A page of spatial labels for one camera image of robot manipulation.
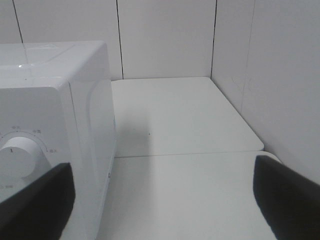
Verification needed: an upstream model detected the white microwave oven body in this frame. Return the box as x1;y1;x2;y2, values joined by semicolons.
0;41;116;240

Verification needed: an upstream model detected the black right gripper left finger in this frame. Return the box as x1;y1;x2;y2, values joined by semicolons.
0;162;76;240

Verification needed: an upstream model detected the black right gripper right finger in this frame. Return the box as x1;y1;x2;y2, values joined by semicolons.
253;155;320;240

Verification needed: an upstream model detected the upper white power knob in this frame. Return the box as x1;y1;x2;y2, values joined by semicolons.
0;136;51;183

